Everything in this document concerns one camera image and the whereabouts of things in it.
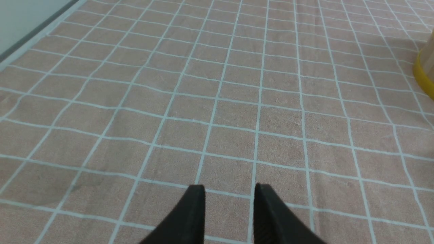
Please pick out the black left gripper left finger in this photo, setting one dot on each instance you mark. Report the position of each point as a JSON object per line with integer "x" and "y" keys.
{"x": 185, "y": 224}

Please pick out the pink checkered tablecloth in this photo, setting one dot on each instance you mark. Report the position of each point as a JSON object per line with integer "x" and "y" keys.
{"x": 108, "y": 117}

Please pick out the yellow rimmed bamboo steamer basket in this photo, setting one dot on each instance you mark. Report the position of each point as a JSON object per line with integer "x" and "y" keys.
{"x": 423, "y": 68}

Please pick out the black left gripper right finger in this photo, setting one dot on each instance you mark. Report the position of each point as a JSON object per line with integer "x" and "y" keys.
{"x": 275, "y": 223}

